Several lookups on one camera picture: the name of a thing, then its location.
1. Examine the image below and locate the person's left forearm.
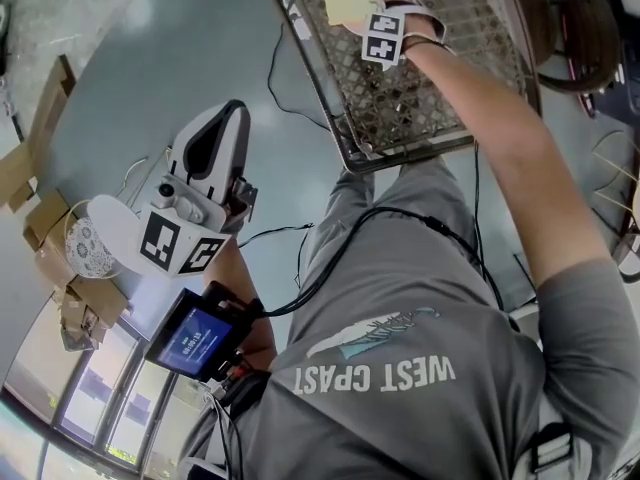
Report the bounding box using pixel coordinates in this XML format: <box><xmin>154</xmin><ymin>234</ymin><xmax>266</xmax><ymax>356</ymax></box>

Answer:
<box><xmin>219</xmin><ymin>240</ymin><xmax>279</xmax><ymax>369</ymax></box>

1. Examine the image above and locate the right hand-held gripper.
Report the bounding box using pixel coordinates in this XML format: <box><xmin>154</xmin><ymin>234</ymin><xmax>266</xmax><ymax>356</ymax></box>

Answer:
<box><xmin>360</xmin><ymin>0</ymin><xmax>447</xmax><ymax>73</ymax></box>

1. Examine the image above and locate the open cardboard box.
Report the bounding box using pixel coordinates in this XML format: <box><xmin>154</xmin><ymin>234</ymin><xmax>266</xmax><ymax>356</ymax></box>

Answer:
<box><xmin>54</xmin><ymin>272</ymin><xmax>131</xmax><ymax>354</ymax></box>

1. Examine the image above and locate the person's right forearm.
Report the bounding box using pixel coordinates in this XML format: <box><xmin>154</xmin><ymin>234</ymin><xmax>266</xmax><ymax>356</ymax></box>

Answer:
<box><xmin>402</xmin><ymin>35</ymin><xmax>614</xmax><ymax>299</ymax></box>

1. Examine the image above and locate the person's shoulder strap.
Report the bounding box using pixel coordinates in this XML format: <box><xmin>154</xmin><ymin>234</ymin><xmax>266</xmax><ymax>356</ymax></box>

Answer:
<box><xmin>514</xmin><ymin>420</ymin><xmax>576</xmax><ymax>480</ymax></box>
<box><xmin>182</xmin><ymin>457</ymin><xmax>229</xmax><ymax>480</ymax></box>

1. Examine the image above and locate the flat cardboard sheet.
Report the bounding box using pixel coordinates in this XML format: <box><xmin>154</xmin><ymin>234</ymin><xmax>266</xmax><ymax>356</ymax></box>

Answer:
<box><xmin>0</xmin><ymin>142</ymin><xmax>39</xmax><ymax>209</ymax></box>

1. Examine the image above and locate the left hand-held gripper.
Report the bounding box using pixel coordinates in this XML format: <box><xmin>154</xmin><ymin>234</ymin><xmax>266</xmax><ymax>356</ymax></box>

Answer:
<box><xmin>134</xmin><ymin>98</ymin><xmax>260</xmax><ymax>278</ymax></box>

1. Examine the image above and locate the person's left shoulder strap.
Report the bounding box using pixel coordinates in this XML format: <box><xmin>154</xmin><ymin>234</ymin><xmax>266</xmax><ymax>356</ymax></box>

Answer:
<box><xmin>182</xmin><ymin>457</ymin><xmax>229</xmax><ymax>480</ymax></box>

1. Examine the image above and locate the floral patterned plate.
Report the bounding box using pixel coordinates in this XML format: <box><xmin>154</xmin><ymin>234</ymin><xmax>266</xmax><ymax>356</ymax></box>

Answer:
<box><xmin>64</xmin><ymin>216</ymin><xmax>115</xmax><ymax>278</ymax></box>

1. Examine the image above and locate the long black power cable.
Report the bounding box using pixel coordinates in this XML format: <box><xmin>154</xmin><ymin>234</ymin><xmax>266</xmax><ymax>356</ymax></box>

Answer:
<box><xmin>267</xmin><ymin>22</ymin><xmax>337</xmax><ymax>134</ymax></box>

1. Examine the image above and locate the person's grey printed T-shirt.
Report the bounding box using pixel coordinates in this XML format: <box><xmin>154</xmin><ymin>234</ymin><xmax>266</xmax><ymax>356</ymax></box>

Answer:
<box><xmin>177</xmin><ymin>157</ymin><xmax>640</xmax><ymax>480</ymax></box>

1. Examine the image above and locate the black monitor cable bundle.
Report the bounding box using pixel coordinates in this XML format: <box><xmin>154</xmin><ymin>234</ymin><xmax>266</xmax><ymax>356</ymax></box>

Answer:
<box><xmin>259</xmin><ymin>206</ymin><xmax>506</xmax><ymax>317</ymax></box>

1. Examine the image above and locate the plain white round plate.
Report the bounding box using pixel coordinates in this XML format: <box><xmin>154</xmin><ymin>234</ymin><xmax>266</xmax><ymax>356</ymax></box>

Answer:
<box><xmin>87</xmin><ymin>194</ymin><xmax>147</xmax><ymax>273</ymax></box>

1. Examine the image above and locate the black framed glass door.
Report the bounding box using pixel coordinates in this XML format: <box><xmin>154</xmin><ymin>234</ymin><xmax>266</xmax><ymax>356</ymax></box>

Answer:
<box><xmin>0</xmin><ymin>312</ymin><xmax>221</xmax><ymax>480</ymax></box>

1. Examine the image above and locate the person's right shoulder strap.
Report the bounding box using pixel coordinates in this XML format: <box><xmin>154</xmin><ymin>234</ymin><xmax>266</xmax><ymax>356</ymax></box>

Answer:
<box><xmin>514</xmin><ymin>420</ymin><xmax>576</xmax><ymax>480</ymax></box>

